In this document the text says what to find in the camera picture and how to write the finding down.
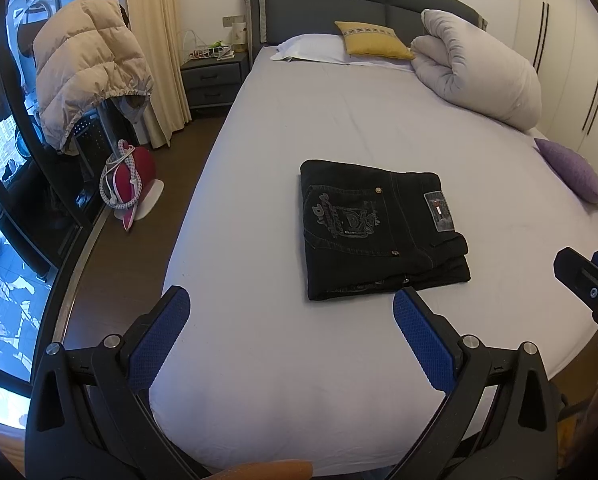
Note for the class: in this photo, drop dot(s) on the white rolled duvet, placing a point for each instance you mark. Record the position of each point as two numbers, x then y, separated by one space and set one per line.
479 65

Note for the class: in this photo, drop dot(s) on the grey padded headboard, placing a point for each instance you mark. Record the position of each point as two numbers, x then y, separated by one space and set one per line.
329 10

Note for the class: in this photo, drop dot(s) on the grey garment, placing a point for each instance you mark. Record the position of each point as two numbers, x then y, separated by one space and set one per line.
131 107

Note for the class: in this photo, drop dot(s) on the white pillow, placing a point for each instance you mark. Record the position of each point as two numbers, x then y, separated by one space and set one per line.
309 47

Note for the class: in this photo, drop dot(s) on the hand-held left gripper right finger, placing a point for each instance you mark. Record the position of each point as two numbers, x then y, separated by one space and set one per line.
424 345

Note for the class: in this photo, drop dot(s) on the black perforated chair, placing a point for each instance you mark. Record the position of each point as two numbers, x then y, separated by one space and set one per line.
91 140

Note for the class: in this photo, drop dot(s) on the purple pillow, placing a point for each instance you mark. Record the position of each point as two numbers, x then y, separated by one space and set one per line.
574 170

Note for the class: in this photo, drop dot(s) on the beige down jacket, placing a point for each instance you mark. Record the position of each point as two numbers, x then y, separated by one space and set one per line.
89 65

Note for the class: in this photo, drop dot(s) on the grey nightstand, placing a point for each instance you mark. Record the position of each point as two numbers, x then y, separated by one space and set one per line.
214 80

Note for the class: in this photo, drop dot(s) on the yellow cushion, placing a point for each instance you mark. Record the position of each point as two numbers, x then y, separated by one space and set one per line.
374 40

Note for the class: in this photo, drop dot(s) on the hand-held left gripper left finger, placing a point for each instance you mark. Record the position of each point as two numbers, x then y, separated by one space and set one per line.
159 335

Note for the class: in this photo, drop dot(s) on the cream curtain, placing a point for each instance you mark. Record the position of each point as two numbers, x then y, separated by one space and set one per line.
154 35

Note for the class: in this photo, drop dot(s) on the black denim pants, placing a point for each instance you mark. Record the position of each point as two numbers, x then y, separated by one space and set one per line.
369 230

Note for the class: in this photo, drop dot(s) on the white wardrobe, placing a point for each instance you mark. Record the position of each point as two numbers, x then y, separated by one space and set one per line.
564 35

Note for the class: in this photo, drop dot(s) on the bed with white sheet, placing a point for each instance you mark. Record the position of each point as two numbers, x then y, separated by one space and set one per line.
279 135

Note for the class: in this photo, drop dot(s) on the glass balcony door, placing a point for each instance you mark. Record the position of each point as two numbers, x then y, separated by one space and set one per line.
9 210

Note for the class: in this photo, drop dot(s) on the beige box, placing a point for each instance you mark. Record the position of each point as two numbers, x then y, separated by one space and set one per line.
239 35

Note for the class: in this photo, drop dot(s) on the wall socket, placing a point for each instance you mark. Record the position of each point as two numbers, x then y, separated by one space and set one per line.
227 21

